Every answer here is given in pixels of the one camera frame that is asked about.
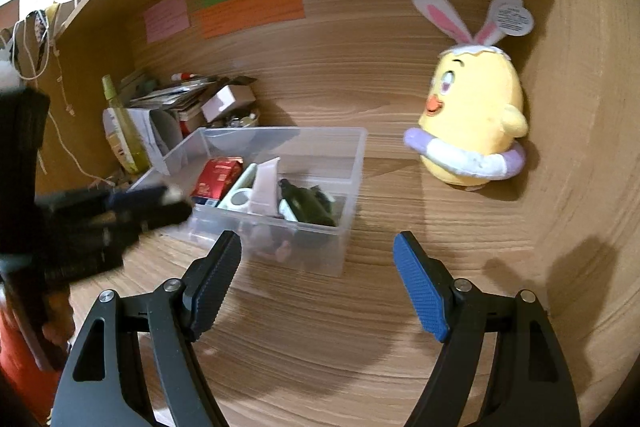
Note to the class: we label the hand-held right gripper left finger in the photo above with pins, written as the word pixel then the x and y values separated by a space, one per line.
pixel 217 282

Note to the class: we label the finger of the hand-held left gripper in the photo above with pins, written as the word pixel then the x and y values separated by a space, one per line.
pixel 140 197
pixel 155 217

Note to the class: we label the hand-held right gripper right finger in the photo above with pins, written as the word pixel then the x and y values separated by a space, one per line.
pixel 420 292

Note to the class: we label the red foil packet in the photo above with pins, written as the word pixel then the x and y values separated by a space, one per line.
pixel 217 179

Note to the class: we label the white tape roll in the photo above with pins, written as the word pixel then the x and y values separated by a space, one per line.
pixel 240 199

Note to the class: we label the white and green tube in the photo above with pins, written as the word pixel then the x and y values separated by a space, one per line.
pixel 247 174

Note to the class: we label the pink cosmetic tube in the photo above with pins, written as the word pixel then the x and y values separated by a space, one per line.
pixel 264 187

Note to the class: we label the dark green spray bottle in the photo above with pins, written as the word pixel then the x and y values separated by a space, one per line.
pixel 310 207

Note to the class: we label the clear plastic storage box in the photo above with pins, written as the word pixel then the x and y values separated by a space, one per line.
pixel 345 187

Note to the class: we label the person's left hand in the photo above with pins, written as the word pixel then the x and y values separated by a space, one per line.
pixel 57 319

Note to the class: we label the white cosmetic pouch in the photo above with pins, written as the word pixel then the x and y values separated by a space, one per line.
pixel 114 142

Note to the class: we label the yellow spray bottle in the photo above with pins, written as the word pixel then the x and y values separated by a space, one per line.
pixel 125 137

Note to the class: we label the white folded paper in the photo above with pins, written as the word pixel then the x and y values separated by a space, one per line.
pixel 150 132

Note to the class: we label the red book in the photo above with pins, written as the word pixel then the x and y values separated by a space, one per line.
pixel 192 122

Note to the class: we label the pile of books and papers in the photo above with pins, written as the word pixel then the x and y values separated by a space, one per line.
pixel 170 97

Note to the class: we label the red cloth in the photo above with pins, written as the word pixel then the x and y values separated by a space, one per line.
pixel 17 342

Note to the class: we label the clear bowl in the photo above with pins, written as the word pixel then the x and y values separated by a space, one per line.
pixel 240 121

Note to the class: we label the small white cardboard box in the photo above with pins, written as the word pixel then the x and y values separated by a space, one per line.
pixel 225 102

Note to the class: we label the red and white pen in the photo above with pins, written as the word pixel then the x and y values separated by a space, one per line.
pixel 184 77

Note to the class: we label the white pompom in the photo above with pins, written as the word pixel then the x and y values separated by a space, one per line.
pixel 6 77

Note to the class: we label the pink paper note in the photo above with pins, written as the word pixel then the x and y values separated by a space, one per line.
pixel 167 17

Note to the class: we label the yellow chick plush toy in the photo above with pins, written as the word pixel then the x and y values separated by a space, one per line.
pixel 475 117

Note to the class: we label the orange paper note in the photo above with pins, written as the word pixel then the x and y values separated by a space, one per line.
pixel 250 12

